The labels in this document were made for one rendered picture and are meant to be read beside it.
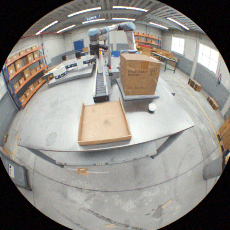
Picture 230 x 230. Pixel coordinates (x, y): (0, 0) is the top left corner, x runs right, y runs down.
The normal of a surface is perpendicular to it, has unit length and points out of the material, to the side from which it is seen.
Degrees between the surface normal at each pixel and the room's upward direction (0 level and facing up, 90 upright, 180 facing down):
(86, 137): 0
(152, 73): 90
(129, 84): 90
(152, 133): 0
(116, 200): 0
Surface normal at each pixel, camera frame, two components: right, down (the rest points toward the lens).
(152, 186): -0.04, -0.67
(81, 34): 0.04, 0.73
